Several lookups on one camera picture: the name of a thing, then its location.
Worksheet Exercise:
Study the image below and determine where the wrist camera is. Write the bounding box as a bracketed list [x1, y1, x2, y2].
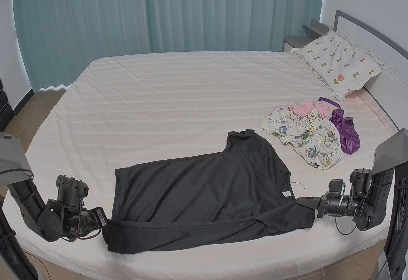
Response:
[328, 179, 346, 198]
[74, 180, 90, 200]

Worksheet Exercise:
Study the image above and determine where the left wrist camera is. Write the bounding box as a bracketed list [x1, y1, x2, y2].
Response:
[74, 180, 90, 200]

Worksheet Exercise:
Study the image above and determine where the white printed pillow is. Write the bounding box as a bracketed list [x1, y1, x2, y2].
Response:
[295, 30, 383, 101]

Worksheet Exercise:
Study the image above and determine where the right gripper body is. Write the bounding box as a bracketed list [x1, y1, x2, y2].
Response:
[316, 194, 353, 219]

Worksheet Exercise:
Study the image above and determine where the purple garment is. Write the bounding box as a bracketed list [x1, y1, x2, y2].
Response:
[318, 97, 361, 156]

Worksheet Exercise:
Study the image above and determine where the grey bedside table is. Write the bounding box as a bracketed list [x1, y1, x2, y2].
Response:
[284, 19, 329, 52]

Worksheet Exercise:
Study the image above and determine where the white printed pyjama garment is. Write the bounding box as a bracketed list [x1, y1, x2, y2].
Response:
[259, 106, 345, 171]

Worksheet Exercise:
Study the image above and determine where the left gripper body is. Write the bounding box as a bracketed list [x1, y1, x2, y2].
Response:
[76, 206, 109, 236]

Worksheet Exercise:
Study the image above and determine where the black T-shirt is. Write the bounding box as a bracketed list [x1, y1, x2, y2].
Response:
[102, 128, 317, 255]

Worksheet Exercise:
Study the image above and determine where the black cable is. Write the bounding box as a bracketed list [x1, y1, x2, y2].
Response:
[62, 226, 103, 242]
[0, 169, 34, 181]
[335, 217, 361, 236]
[24, 252, 51, 280]

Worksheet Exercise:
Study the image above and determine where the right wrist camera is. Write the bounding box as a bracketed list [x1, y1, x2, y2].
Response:
[328, 179, 346, 198]

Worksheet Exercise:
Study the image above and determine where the bed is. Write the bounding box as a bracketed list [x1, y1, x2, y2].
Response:
[0, 10, 408, 273]

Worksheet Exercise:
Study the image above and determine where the pink garment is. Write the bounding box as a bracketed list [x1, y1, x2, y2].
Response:
[293, 100, 333, 120]

